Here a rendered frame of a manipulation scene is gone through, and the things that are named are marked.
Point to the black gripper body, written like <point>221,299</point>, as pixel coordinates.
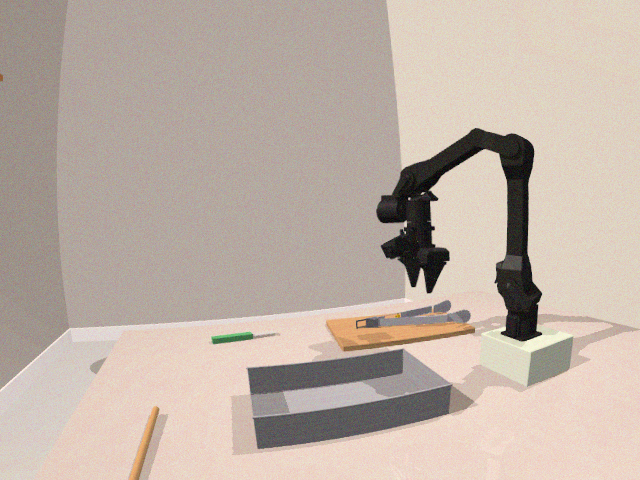
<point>425,250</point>

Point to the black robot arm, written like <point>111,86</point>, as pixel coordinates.
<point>514,275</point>

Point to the wooden board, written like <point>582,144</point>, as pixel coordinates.
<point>350,338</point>

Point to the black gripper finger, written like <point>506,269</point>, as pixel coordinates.
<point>413,269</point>
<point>431,274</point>

